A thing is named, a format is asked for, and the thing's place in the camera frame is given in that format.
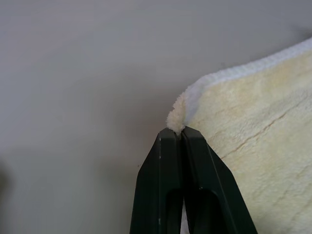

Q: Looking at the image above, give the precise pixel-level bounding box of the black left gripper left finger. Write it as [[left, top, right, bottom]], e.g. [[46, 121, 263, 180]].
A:
[[129, 129, 185, 234]]

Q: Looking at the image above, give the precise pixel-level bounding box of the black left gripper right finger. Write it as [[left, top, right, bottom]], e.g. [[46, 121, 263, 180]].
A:
[[179, 126, 258, 234]]

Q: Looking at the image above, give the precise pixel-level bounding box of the cream fluffy towel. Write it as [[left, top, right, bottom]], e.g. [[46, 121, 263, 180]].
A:
[[166, 37, 312, 234]]

